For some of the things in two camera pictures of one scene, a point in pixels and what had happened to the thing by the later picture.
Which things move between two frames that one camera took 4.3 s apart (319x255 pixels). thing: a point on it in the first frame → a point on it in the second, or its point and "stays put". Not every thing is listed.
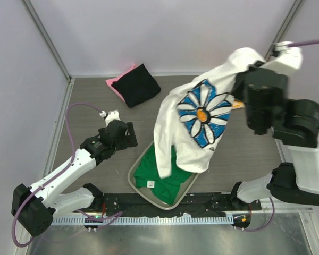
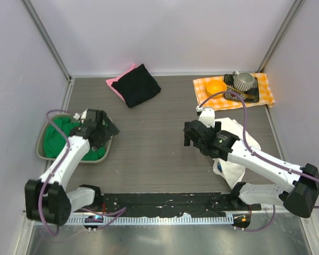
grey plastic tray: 148,192 → 40,150
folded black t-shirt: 136,86 stays put
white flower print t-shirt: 191,119 → 233,173
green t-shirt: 147,176 → 55,143
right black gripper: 239,86 → 191,132
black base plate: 191,203 stays put
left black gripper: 131,134 → 103,133
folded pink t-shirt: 110,80 stays put
